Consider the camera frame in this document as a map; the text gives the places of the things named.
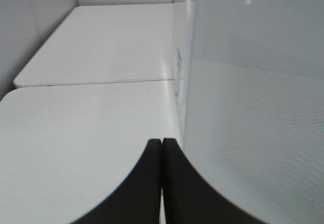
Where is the white microwave door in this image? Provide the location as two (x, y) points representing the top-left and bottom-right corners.
(184, 0), (323, 223)

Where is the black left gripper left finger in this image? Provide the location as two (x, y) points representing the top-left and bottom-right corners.
(74, 139), (161, 223)

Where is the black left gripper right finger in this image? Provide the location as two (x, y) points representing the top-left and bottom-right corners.
(161, 138), (258, 223)

